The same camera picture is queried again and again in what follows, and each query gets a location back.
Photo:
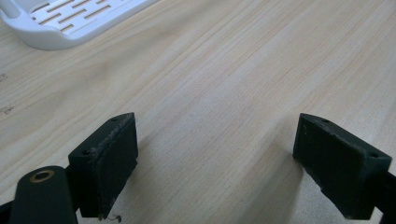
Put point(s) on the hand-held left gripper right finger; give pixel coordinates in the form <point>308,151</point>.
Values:
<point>339,168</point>

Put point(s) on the white slotted plastic tray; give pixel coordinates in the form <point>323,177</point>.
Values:
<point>59,21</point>

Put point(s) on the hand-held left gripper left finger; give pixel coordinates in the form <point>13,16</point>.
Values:
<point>106,168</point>

